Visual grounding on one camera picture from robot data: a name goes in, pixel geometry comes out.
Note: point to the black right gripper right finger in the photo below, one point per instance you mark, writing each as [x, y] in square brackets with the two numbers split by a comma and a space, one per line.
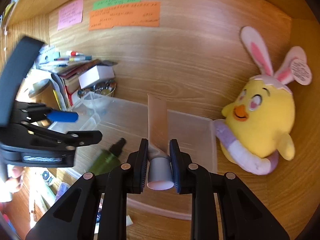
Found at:
[222, 205]

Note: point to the brown cylindrical container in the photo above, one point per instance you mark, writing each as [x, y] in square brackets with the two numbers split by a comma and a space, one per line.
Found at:
[43, 92]

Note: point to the bowl of marbles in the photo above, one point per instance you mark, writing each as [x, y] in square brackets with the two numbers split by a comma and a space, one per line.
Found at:
[106, 88]

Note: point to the person's hand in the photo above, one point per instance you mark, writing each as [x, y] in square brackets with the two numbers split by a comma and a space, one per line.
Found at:
[15, 181]

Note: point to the pink sticky note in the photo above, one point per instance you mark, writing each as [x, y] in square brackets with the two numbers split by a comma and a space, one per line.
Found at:
[70, 14]

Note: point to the clear plastic storage bin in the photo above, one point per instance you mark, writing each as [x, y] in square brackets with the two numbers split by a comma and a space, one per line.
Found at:
[116, 118]

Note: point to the pink cosmetic tube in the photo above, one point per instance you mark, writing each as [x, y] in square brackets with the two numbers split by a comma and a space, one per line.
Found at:
[160, 174]

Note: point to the white small box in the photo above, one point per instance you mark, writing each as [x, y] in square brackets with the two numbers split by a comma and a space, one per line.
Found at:
[95, 75]

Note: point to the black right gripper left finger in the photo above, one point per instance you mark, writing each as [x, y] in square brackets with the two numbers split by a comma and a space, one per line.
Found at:
[74, 215]

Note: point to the green pump bottle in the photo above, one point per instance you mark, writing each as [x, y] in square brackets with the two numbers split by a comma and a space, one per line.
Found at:
[107, 160]

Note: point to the green sticky note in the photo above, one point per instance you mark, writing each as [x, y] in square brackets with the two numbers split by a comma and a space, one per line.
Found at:
[100, 4]

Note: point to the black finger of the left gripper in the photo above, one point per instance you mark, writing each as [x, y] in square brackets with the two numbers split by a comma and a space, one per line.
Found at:
[46, 140]

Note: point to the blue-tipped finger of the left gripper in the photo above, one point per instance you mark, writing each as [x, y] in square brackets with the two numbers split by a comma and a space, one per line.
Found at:
[39, 111]

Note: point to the yellow chick plush toy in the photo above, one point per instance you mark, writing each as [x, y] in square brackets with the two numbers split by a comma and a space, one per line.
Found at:
[255, 130]

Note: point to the stack of books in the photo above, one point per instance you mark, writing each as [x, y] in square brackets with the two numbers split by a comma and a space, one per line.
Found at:
[66, 69]

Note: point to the orange paper note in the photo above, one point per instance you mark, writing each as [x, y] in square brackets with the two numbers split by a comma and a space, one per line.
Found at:
[146, 14]

